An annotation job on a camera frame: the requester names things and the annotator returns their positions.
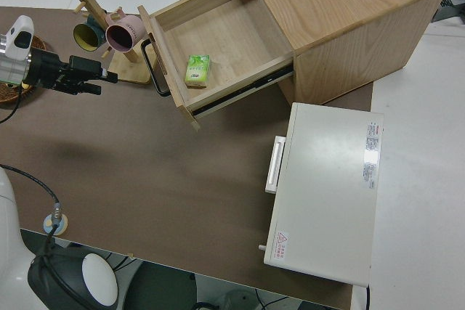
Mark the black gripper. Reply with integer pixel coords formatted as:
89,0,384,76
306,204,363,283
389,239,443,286
23,47,119,96

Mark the wooden drawer with black handle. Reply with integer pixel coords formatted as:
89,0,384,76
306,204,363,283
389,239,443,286
137,0,296,132

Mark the wooden mug tree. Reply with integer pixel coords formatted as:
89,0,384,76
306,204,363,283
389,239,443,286
72,0,152,85

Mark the dark blue mug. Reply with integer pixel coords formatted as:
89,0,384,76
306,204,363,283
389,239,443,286
72,15,110,52

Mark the pink mug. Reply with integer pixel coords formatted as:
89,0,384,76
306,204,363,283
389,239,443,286
105,12,146,53

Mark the brown wicker basket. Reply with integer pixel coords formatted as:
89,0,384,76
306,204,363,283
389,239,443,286
0,36,47,107

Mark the green tissue packet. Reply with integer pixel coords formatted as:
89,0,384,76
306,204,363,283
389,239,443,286
184,54,212,89

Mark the brown table mat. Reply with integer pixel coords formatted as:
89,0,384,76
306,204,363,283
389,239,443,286
0,5,375,310

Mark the white toaster oven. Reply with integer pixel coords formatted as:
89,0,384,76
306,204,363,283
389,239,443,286
263,102,385,287

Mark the light wooden cabinet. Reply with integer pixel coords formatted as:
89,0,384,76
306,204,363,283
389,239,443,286
235,0,451,106

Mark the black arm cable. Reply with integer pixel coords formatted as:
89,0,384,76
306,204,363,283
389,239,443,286
0,163,62,274

